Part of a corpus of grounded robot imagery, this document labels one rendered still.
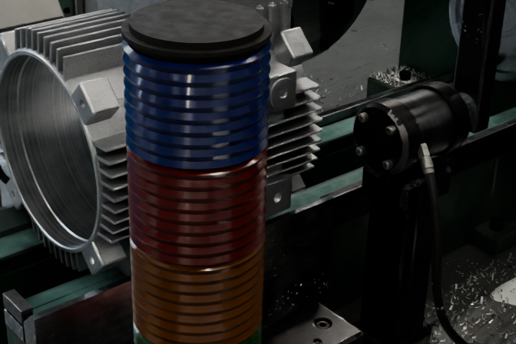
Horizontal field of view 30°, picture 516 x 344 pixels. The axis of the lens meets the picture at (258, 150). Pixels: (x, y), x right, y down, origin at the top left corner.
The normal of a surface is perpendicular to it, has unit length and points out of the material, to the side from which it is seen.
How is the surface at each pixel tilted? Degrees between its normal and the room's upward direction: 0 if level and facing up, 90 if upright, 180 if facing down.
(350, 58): 0
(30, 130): 77
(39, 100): 96
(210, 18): 0
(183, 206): 66
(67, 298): 0
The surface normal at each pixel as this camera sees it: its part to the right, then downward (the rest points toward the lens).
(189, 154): -0.01, 0.04
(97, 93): 0.47, -0.38
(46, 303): 0.03, -0.90
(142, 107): -0.65, -0.11
